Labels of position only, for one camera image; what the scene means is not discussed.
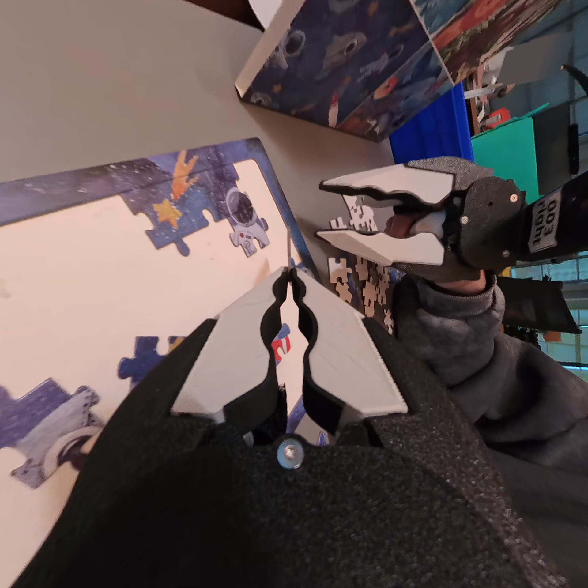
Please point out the person's right forearm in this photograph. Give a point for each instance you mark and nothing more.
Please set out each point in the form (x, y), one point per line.
(482, 358)

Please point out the white astronaut puzzle piece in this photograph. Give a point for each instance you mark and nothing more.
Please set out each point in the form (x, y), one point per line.
(248, 220)

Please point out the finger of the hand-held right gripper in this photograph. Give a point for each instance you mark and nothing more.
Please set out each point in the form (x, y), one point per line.
(395, 248)
(409, 183)

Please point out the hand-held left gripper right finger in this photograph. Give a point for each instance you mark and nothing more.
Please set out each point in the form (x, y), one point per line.
(353, 363)

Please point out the grey satellite puzzle piece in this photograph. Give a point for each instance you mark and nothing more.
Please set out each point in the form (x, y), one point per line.
(46, 427)

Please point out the blue space puzzle frame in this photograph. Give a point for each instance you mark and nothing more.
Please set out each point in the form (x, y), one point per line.
(69, 275)

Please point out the space print puzzle box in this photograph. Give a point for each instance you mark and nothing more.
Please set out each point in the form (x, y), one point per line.
(344, 59)

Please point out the blue plastic bin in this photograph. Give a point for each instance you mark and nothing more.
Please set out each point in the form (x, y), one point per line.
(432, 133)

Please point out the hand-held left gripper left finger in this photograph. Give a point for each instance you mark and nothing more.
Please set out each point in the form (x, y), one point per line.
(220, 363)

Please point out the pile of puzzle pieces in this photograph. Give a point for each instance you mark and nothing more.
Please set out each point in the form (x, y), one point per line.
(367, 285)

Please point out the person's right hand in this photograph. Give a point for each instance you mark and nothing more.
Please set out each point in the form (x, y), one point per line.
(459, 285)

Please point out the red rocket puzzle piece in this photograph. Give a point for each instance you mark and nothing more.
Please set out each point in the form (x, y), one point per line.
(281, 345)

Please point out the joined comet star puzzle pieces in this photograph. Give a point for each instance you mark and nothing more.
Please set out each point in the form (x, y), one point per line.
(183, 197)

